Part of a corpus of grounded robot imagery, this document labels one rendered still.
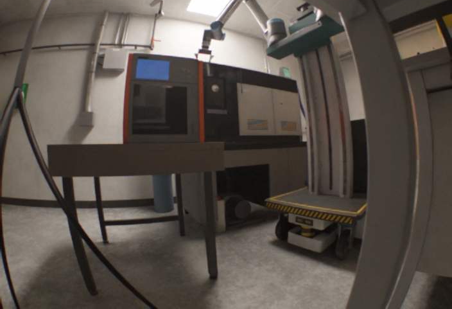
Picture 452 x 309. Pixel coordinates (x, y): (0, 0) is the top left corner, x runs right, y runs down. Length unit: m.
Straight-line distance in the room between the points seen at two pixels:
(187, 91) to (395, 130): 0.83
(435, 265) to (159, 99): 1.28
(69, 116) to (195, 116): 2.13
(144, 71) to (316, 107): 1.17
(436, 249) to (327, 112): 1.11
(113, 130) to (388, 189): 2.58
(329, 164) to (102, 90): 2.64
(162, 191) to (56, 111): 1.76
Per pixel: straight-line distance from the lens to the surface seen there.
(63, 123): 2.79
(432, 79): 0.69
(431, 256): 0.85
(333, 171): 1.44
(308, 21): 1.65
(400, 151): 0.21
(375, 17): 0.25
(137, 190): 2.60
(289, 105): 2.10
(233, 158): 1.54
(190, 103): 0.90
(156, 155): 0.75
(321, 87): 1.51
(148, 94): 0.88
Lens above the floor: 0.67
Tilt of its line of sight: 4 degrees up
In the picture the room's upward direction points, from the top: 2 degrees counter-clockwise
